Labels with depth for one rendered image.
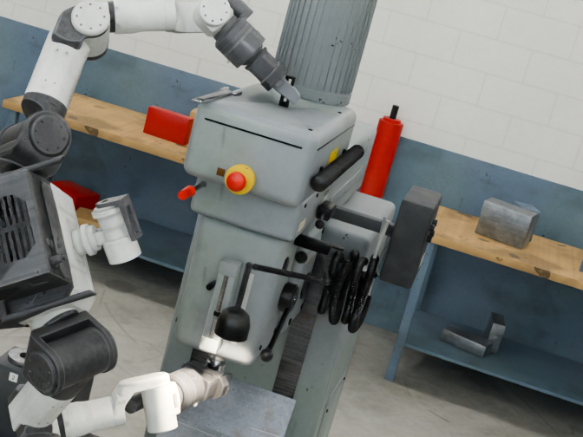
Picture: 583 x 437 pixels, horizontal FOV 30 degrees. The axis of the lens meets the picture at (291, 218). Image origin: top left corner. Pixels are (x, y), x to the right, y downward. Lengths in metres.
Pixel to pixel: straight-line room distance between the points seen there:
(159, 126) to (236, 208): 4.07
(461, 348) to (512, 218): 0.79
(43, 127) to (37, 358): 0.44
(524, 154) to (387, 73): 0.94
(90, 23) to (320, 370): 1.15
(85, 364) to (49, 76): 0.58
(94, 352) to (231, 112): 0.55
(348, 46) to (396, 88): 4.07
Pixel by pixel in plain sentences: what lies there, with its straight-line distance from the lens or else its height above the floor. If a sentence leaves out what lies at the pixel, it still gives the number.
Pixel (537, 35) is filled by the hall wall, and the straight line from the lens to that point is 6.51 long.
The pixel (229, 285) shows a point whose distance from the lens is 2.36.
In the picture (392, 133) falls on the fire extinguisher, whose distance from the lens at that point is 6.48.
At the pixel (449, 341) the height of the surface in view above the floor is 0.25.
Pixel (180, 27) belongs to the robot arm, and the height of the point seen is 2.00.
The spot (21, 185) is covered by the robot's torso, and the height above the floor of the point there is 1.71.
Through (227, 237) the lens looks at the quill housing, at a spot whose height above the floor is 1.59.
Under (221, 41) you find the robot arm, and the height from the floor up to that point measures 2.00.
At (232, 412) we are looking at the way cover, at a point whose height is 1.00.
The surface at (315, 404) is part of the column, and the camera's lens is 2.94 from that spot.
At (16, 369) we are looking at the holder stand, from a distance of 2.71.
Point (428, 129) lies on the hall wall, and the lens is 6.59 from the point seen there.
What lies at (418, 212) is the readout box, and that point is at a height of 1.70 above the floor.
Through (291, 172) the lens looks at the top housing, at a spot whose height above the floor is 1.80.
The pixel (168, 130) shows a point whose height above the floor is 0.94.
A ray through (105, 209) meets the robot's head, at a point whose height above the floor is 1.67.
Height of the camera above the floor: 2.28
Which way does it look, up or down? 15 degrees down
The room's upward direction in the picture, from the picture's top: 15 degrees clockwise
